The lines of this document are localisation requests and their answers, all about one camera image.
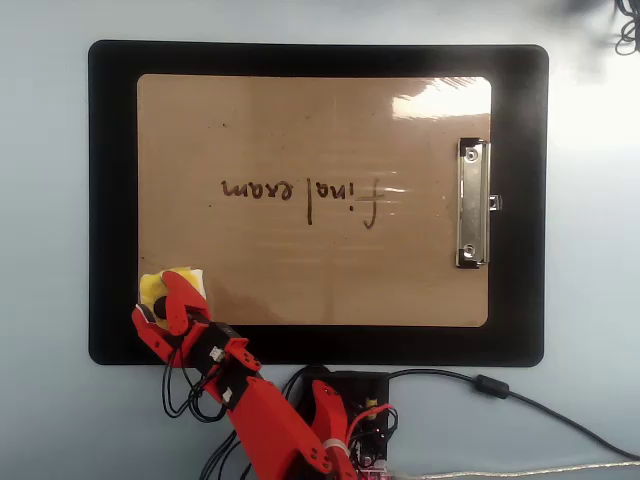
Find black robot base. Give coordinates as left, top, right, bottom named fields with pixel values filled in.
left=294, top=369, right=399, bottom=480

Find yellow and white sponge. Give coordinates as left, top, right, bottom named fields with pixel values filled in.
left=138, top=267, right=209, bottom=314

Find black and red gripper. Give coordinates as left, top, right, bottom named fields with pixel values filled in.
left=131, top=269, right=265, bottom=389

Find black power cable with ferrite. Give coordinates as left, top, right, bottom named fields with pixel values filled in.
left=387, top=368, right=640, bottom=461

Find red wire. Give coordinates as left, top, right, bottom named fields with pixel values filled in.
left=347, top=404, right=394, bottom=441

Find black servo cables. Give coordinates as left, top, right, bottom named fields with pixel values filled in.
left=162, top=344, right=251, bottom=480

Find black cable bundle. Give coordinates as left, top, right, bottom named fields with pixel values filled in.
left=612, top=0, right=640, bottom=56

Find black mat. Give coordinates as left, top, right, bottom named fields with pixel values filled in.
left=87, top=39, right=550, bottom=369

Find brown clipboard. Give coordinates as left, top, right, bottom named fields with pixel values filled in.
left=136, top=73, right=493, bottom=329

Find silver USB cable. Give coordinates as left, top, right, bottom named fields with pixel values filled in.
left=384, top=462, right=640, bottom=480

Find metal clipboard clip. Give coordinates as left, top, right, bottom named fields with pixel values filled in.
left=453, top=137, right=504, bottom=270

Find white zip tie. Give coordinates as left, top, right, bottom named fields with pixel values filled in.
left=319, top=437, right=351, bottom=459

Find controller circuit board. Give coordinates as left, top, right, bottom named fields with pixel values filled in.
left=357, top=449, right=391, bottom=480

